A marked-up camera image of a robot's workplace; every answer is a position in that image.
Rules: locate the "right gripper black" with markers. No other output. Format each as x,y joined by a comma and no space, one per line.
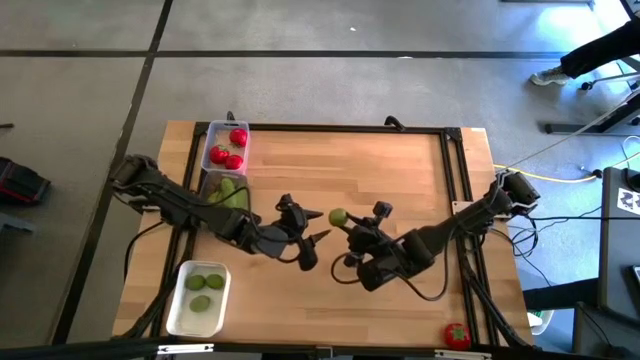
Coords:
372,240

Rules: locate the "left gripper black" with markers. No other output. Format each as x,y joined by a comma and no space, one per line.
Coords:
275,237

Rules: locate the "green toy lime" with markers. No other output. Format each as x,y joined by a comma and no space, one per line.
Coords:
200,303
337,217
215,281
195,282

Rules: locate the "green toy cucumber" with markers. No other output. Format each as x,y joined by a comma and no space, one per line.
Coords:
241,197
227,187

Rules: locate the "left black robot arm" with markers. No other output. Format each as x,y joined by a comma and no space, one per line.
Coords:
190,210

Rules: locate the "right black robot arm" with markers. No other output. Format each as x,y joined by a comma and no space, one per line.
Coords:
450,225

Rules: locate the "clear plastic basket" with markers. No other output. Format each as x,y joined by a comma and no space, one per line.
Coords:
215,132
212,181

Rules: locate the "white label plate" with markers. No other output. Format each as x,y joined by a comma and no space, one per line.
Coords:
461,206

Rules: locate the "white plastic basket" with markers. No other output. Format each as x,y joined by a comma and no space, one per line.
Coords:
185,325

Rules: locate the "person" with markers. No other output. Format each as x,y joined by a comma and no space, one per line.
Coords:
560,295
600,50

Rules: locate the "black work desk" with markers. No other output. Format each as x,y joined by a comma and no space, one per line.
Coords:
615,250

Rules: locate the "white printed sheet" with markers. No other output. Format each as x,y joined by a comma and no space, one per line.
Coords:
629,200

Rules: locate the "black red bag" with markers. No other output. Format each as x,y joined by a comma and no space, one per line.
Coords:
22,182

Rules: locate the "grey floor object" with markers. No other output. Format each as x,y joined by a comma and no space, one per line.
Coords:
15,223

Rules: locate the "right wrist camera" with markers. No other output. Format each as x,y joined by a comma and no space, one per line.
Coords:
380,275

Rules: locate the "black aluminium rig frame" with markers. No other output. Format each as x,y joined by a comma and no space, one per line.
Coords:
325,128

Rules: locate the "silver aluminium bracket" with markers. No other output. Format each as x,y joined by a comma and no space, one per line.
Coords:
462,355
185,348

